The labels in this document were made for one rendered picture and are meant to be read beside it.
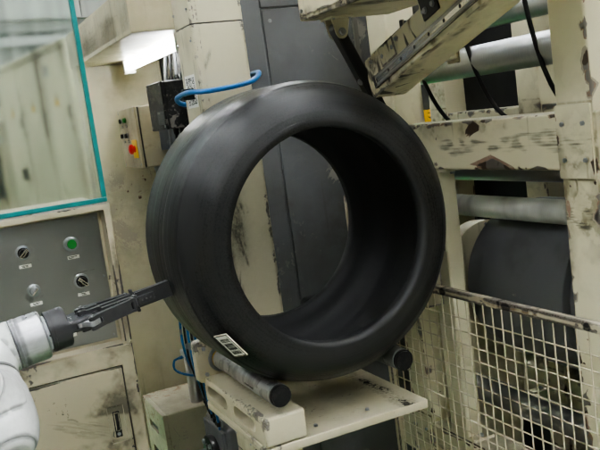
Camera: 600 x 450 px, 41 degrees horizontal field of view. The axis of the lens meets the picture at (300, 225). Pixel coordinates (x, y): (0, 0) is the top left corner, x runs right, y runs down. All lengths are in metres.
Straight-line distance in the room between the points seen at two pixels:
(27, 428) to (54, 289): 0.87
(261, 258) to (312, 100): 0.52
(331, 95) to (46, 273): 0.96
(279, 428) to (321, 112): 0.61
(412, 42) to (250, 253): 0.60
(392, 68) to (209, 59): 0.41
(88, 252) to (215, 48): 0.65
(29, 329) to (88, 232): 0.72
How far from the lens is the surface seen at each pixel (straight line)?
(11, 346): 1.49
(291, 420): 1.61
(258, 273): 1.92
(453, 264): 2.13
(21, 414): 1.36
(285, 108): 1.51
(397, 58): 1.84
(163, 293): 1.57
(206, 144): 1.49
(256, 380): 1.65
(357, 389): 1.85
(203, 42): 1.88
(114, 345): 2.19
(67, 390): 2.19
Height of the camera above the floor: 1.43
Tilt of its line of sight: 8 degrees down
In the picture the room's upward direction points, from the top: 8 degrees counter-clockwise
